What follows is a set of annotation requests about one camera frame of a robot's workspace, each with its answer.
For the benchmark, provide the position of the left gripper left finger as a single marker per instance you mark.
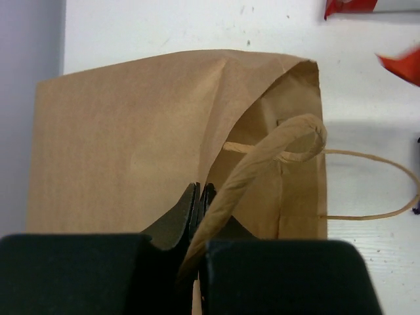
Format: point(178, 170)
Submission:
point(128, 273)

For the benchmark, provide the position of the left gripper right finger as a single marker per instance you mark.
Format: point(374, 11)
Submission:
point(241, 274)

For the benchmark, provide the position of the brown paper bag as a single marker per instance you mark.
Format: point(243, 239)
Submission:
point(114, 148)

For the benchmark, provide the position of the cream snack packet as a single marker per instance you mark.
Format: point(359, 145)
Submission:
point(404, 66)

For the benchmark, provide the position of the red snack packet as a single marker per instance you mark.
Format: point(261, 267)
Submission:
point(369, 6)

